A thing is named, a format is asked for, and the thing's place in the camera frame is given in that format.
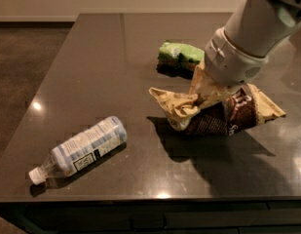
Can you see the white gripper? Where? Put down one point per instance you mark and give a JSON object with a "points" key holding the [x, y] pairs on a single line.
{"points": [[233, 62]]}

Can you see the brown chip bag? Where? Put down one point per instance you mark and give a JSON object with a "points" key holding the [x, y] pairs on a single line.
{"points": [[247, 108]]}

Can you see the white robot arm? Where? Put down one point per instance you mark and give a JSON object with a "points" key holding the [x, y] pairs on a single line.
{"points": [[258, 26]]}

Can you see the green chip bag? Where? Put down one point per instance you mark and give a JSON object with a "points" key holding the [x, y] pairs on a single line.
{"points": [[180, 55]]}

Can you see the blue label plastic bottle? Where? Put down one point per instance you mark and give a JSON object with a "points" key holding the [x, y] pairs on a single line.
{"points": [[76, 153]]}

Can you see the dark cabinet under counter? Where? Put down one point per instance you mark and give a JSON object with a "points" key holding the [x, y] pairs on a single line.
{"points": [[155, 217]]}

